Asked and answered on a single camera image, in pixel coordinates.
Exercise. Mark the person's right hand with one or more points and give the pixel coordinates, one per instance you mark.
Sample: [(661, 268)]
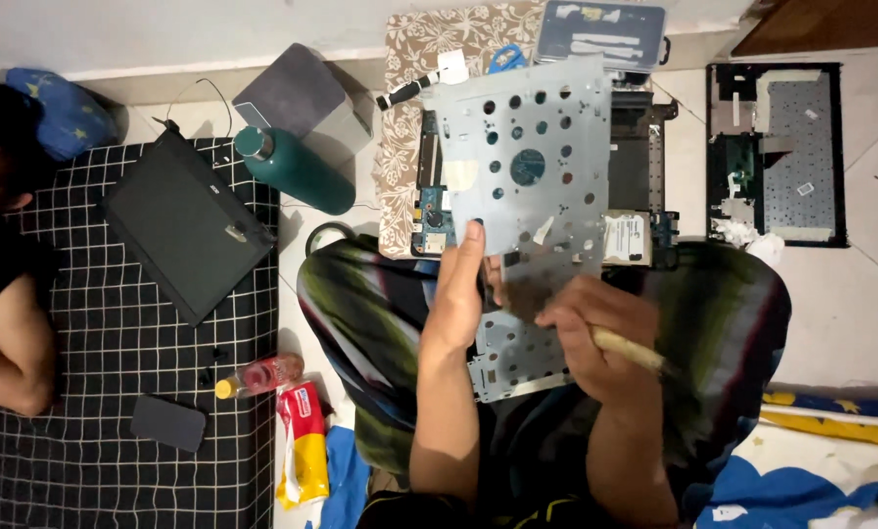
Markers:
[(608, 345)]

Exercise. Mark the person's left hand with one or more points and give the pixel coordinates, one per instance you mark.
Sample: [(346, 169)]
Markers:
[(453, 294)]

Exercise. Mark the person's right fingers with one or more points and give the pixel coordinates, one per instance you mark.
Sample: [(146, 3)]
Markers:
[(567, 316)]

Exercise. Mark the grey perforated metal plate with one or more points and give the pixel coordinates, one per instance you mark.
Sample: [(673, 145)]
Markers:
[(527, 161)]

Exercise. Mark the silver hard drive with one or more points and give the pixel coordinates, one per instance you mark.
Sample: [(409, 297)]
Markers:
[(627, 239)]

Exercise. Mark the open laptop base with motherboard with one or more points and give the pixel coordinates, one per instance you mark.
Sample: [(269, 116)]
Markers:
[(633, 154)]

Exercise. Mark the striped sarong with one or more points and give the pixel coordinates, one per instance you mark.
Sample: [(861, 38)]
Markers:
[(365, 316)]

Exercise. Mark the crumpled white tissue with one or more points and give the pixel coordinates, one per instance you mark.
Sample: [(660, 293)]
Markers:
[(766, 246)]

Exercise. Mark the brown floral cloth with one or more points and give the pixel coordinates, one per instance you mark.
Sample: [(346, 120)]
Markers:
[(402, 161)]

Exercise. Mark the black tape roll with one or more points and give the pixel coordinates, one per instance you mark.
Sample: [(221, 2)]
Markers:
[(321, 233)]

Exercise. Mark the blue scissors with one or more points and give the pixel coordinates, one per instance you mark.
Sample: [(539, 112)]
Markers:
[(506, 59)]

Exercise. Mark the blue cloth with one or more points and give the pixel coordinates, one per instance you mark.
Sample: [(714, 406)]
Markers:
[(347, 477)]

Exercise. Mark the white paper piece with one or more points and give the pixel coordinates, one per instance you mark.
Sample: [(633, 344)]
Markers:
[(452, 66)]

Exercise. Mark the black and white screwdriver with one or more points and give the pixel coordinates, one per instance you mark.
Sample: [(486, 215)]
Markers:
[(406, 92)]

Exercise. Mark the clear plastic tool case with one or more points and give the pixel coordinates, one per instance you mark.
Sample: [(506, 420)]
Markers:
[(600, 33)]

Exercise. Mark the blue star bedding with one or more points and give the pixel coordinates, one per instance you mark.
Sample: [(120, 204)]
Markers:
[(813, 470)]

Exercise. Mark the red yellow white packet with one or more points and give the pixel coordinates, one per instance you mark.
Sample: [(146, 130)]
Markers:
[(303, 448)]

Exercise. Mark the green metal bottle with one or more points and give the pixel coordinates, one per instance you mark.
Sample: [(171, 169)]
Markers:
[(299, 169)]

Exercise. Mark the clear bottle with yellow cap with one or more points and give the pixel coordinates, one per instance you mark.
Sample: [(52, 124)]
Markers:
[(262, 375)]

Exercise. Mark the grey box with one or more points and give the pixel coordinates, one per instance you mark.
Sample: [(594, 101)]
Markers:
[(299, 95)]

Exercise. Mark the small black parts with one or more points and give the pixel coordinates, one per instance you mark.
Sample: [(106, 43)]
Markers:
[(211, 367)]

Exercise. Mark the brown door mat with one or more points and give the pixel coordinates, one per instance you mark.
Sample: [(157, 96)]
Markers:
[(828, 26)]

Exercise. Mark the black laptop screen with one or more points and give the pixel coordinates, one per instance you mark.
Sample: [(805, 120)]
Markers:
[(182, 220)]

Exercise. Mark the black phone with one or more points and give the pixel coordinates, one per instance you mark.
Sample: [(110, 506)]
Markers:
[(168, 424)]

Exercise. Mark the black checked mattress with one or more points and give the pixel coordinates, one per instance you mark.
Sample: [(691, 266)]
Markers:
[(115, 382)]

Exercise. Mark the blue star pillow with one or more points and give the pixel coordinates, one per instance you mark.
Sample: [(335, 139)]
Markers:
[(68, 110)]

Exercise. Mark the black laptop keyboard frame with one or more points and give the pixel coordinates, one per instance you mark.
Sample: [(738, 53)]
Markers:
[(799, 154)]

